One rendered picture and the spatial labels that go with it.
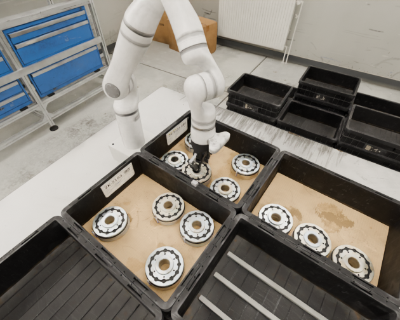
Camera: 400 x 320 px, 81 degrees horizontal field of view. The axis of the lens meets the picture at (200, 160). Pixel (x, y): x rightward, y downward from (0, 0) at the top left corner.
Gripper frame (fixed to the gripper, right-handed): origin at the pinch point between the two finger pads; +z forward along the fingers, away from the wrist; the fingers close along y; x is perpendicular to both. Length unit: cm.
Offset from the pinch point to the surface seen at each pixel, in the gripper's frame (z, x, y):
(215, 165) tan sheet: 4.6, 1.8, -6.6
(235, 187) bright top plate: 1.6, 13.9, -0.2
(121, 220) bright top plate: 2.1, -8.0, 30.5
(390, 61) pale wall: 58, 55, -296
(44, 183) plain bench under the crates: 19, -57, 34
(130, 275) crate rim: -5.3, 8.4, 40.3
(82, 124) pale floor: 90, -171, -38
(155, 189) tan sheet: 4.8, -9.2, 15.0
